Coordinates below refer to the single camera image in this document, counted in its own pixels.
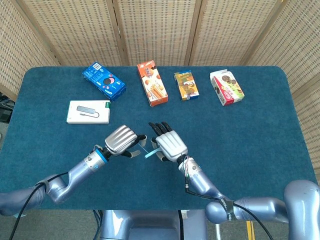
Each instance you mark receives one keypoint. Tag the white USB hub box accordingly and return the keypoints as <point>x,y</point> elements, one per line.
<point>88,112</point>

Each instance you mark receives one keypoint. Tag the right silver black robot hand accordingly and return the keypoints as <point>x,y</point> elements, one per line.
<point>171,145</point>

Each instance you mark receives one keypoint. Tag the yellow green snack box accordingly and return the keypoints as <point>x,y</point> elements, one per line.
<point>186,85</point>

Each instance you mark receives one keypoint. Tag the woven bamboo screen panel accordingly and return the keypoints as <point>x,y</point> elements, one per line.
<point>300,50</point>
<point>225,32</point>
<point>72,32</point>
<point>155,30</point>
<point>15,45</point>

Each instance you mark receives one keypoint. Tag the blue Oreo cookie box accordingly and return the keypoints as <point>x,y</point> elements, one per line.
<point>105,81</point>

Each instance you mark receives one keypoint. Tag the white red cookie box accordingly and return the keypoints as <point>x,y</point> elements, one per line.
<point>226,87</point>

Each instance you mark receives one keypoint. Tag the orange biscuit stick box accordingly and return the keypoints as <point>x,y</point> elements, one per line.
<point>153,85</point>

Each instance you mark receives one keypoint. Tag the blue felt table cover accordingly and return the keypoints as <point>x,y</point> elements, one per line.
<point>237,140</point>

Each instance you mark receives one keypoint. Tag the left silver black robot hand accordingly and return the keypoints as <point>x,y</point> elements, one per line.
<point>120,138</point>

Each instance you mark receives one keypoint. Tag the light blue toothbrush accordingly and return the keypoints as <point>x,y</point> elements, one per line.
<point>150,153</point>

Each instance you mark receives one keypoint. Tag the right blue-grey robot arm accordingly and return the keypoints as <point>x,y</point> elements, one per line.
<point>262,207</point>

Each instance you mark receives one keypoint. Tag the dark equipment pile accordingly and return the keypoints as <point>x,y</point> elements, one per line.
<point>5,107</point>

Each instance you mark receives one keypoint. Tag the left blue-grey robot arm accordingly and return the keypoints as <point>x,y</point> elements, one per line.
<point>80,170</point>

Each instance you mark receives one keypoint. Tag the blue-grey robot torso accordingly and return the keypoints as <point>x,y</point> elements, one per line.
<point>150,225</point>

